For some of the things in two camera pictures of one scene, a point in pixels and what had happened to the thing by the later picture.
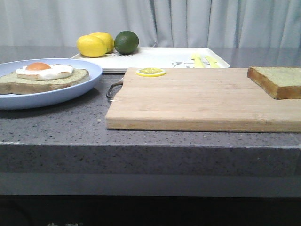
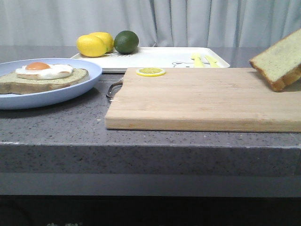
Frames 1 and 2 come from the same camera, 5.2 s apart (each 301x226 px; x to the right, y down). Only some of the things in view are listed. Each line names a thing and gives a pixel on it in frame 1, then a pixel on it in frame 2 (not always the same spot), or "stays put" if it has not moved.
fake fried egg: x=37 y=71 stays put
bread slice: x=281 y=83 → x=280 y=62
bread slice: x=11 y=83 stays put
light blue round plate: x=51 y=97 stays put
